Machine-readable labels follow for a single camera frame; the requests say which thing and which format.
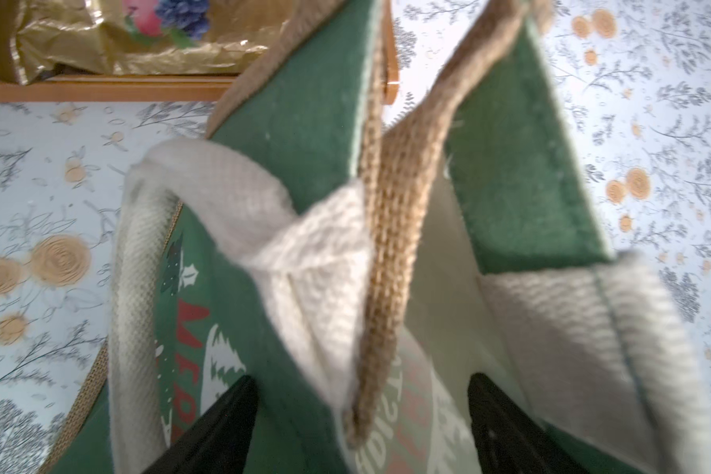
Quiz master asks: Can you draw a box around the wooden two-tier shelf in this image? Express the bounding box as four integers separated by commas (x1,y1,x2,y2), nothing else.
0,0,402,106

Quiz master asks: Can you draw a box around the burlap green Christmas tote bag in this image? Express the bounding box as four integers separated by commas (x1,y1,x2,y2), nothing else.
41,1,711,473

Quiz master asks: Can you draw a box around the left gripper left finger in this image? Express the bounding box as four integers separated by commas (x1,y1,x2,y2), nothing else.
145,375,259,474

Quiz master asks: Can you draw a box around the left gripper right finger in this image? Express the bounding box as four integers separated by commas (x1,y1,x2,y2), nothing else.
467,373,586,474

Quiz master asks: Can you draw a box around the gold candy bag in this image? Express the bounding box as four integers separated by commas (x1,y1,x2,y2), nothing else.
0,1,297,85

